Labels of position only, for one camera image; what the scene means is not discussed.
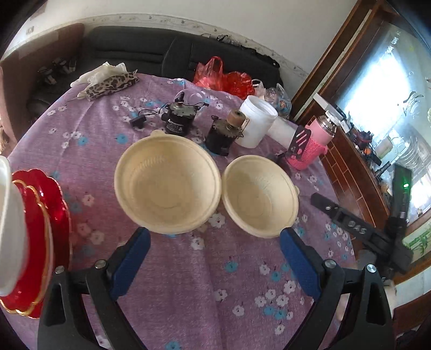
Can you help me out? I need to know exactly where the black slotted spatula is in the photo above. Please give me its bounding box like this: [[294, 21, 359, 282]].
[[289, 124, 312, 159]]

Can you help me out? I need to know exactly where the black sofa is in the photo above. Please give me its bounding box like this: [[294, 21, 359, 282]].
[[86, 26, 281, 98]]

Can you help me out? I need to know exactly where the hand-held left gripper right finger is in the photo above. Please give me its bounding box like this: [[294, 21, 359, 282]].
[[279, 227, 394, 350]]

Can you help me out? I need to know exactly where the brown wooden cabinet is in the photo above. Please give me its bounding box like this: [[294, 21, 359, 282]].
[[290, 0, 431, 337]]

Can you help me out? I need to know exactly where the purple floral tablecloth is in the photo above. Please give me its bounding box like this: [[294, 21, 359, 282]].
[[7, 72, 357, 350]]

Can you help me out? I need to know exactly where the black motor with spool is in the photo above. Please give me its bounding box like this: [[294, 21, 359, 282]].
[[205, 109, 249, 156]]

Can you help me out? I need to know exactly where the clear plastic bag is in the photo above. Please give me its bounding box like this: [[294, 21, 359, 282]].
[[252, 79, 292, 119]]

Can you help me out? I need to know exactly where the black electric motor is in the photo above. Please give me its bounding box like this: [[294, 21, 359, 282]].
[[161, 93, 200, 136]]

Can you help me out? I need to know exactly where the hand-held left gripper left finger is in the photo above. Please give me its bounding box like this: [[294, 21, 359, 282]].
[[37, 226, 151, 350]]

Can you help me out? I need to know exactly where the pair of dark sandals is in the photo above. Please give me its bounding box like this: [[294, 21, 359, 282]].
[[36, 57, 77, 86]]

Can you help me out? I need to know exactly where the white foam bowl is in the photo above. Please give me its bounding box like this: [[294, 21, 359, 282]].
[[0, 156, 28, 297]]

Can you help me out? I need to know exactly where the pink sleeved thermos bottle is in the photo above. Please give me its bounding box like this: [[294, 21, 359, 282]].
[[286, 114, 340, 169]]

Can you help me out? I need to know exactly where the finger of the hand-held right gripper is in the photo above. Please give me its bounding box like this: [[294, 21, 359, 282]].
[[310, 192, 388, 250]]

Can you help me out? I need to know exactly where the red plastic bag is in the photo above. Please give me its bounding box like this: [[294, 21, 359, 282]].
[[193, 56, 256, 99]]

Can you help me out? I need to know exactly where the leopard print cloth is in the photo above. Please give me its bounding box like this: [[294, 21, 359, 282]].
[[85, 71, 140, 100]]

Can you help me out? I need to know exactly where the wide cream patterned bowl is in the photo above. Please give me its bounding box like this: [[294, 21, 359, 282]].
[[114, 131, 222, 235]]

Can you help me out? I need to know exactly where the red glass plate with label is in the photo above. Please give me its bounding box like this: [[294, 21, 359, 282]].
[[10, 180, 55, 311]]

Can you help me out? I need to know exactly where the white plastic bucket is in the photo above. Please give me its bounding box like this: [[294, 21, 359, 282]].
[[235, 95, 279, 149]]

